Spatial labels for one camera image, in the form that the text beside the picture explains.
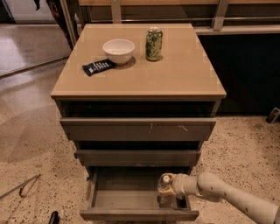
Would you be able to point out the black object on floor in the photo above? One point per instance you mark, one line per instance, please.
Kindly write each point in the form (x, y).
(54, 219)

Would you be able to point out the walking person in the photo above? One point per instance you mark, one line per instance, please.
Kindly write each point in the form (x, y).
(58, 15)

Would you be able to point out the grey drawer cabinet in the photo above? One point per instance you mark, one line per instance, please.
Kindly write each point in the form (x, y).
(183, 84)

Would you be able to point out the grey drawer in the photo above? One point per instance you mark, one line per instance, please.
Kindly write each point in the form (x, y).
(138, 129)
(131, 194)
(138, 158)

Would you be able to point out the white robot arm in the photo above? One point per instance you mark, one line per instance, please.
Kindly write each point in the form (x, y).
(208, 186)

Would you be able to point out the green drink can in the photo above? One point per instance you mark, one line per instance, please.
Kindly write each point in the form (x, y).
(153, 46)

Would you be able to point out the top grey drawer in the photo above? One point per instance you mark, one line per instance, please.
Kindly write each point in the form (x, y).
(138, 129)

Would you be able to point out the metal rod on floor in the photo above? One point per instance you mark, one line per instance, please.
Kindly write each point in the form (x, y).
(20, 186)

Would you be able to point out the middle grey drawer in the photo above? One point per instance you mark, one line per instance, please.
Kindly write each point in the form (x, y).
(138, 158)

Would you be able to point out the dark blue snack packet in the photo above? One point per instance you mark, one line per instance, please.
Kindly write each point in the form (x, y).
(98, 67)

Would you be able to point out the bottom grey drawer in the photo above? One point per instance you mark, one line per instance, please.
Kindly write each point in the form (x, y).
(131, 194)

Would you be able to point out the dark object by wall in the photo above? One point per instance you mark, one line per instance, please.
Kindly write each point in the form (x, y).
(274, 114)

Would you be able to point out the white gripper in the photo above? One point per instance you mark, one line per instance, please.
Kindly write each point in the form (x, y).
(178, 184)

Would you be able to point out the clear plastic water bottle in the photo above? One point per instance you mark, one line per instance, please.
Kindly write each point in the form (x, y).
(164, 182)

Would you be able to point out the white ceramic bowl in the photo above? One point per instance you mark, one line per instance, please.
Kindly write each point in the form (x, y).
(119, 50)

